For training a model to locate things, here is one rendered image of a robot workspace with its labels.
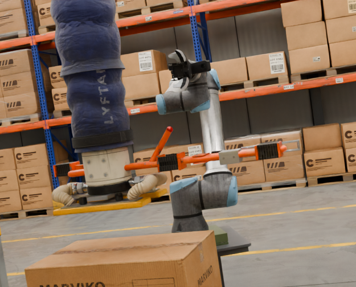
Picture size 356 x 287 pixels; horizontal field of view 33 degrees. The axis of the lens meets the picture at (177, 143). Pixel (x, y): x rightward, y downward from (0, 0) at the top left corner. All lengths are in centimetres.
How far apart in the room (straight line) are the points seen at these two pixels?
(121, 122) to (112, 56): 24
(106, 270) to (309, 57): 747
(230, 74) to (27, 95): 340
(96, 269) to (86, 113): 54
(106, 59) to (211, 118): 107
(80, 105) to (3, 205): 863
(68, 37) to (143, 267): 83
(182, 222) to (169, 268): 102
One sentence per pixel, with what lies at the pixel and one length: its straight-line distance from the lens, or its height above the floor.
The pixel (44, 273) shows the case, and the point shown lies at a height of 92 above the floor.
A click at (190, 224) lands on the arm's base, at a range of 296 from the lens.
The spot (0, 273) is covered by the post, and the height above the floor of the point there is 75.
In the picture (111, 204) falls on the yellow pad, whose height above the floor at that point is 113.
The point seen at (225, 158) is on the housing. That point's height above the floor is 123.
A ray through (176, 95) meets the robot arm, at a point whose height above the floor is 148.
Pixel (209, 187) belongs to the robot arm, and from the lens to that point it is 295.
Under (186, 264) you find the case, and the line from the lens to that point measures 197.
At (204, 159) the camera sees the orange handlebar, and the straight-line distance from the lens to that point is 205.
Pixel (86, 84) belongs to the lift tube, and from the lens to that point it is 210.
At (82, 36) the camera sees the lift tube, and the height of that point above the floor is 172.
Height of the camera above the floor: 141
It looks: 3 degrees down
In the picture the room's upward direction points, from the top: 8 degrees counter-clockwise
